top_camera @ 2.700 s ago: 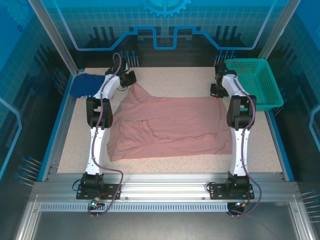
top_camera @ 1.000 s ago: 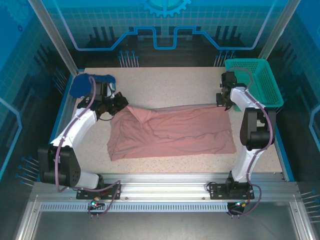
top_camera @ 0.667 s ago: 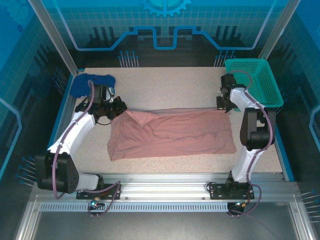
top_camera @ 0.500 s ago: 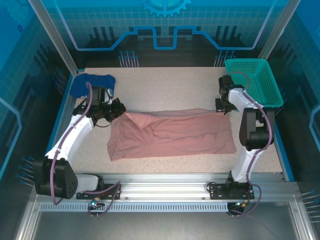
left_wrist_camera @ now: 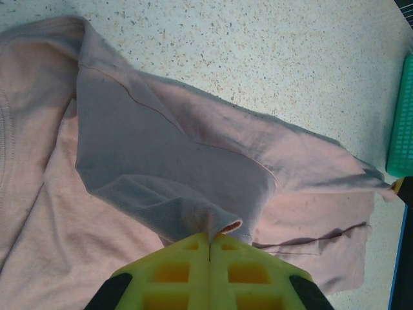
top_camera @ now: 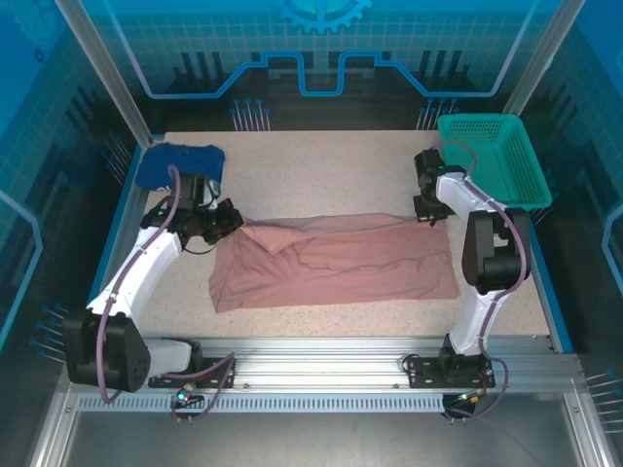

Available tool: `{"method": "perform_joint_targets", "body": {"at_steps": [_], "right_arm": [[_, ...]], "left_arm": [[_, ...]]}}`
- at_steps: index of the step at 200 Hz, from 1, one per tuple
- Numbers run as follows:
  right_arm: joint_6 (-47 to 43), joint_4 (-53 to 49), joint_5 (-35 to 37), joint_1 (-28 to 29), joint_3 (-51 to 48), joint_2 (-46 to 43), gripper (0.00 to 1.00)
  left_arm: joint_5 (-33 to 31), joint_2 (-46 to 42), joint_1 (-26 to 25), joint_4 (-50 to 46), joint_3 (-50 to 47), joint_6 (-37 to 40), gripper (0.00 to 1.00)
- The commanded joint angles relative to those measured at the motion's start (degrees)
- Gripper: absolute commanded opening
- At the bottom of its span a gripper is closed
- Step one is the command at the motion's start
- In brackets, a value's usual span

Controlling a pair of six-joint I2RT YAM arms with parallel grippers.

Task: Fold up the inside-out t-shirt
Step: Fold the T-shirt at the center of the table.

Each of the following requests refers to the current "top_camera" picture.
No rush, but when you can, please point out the pink t-shirt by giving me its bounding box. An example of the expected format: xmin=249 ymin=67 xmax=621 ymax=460
xmin=207 ymin=212 xmax=461 ymax=314

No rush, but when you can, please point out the blue folded t-shirt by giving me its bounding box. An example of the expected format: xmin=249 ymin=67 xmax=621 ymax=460
xmin=134 ymin=143 xmax=228 ymax=194

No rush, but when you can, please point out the teal plastic mesh basket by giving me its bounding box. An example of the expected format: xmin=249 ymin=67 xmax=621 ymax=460
xmin=436 ymin=113 xmax=554 ymax=211

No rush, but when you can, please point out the grey metal shelf plate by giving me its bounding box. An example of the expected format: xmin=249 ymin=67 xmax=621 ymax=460
xmin=61 ymin=411 xmax=583 ymax=467

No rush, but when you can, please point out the aluminium side profile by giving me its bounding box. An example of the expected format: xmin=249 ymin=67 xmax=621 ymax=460
xmin=26 ymin=388 xmax=82 ymax=467
xmin=564 ymin=391 xmax=612 ymax=467

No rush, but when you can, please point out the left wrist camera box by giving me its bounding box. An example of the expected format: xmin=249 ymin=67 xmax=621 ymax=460
xmin=202 ymin=178 xmax=221 ymax=211

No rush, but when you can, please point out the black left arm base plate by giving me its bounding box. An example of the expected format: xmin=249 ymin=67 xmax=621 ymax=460
xmin=148 ymin=357 xmax=238 ymax=390

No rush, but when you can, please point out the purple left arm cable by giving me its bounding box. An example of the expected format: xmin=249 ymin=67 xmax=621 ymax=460
xmin=96 ymin=163 xmax=238 ymax=425

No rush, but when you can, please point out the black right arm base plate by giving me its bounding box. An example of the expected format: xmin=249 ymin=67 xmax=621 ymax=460
xmin=403 ymin=356 xmax=495 ymax=389

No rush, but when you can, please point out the cable connector with green light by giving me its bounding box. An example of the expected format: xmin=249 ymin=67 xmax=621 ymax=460
xmin=443 ymin=390 xmax=488 ymax=408
xmin=170 ymin=383 xmax=205 ymax=410

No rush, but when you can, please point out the aluminium frame post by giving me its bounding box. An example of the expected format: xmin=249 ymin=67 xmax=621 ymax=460
xmin=54 ymin=0 xmax=155 ymax=146
xmin=499 ymin=0 xmax=590 ymax=121

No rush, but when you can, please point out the aluminium rail beam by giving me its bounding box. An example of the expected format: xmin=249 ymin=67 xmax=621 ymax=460
xmin=60 ymin=334 xmax=588 ymax=396

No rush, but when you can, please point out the white slotted cable duct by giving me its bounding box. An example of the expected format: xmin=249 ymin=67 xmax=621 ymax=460
xmin=75 ymin=394 xmax=447 ymax=413

